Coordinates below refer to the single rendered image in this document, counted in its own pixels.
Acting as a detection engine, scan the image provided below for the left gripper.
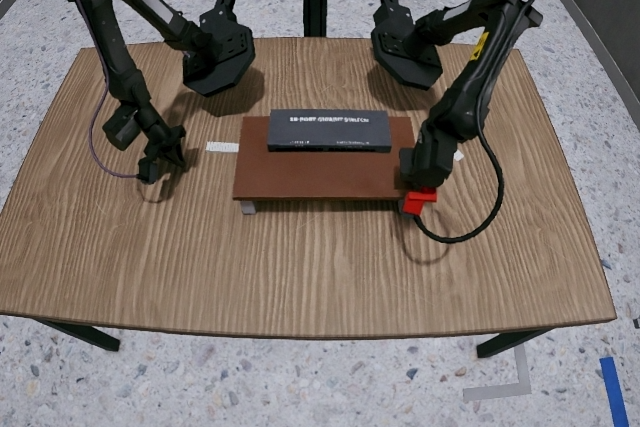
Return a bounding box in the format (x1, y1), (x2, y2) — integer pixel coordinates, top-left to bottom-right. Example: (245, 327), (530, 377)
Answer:
(399, 144), (437, 215)

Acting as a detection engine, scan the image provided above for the brown wooden stand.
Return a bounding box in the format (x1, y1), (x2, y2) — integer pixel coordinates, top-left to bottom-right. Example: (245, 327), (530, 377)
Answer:
(232, 116), (421, 214)

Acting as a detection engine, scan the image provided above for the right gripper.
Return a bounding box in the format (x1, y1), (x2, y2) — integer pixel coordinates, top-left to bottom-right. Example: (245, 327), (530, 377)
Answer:
(138, 116), (186, 176)

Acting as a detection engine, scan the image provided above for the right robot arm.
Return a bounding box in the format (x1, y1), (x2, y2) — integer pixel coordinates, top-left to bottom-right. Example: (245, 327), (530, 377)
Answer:
(67, 0), (248, 151)

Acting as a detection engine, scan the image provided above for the dark grey network switch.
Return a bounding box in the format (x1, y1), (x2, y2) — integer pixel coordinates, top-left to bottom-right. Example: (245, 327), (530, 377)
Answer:
(267, 109), (392, 153)

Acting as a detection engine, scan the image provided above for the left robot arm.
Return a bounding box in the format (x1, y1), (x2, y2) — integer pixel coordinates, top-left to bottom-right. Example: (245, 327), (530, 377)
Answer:
(378, 0), (543, 188)

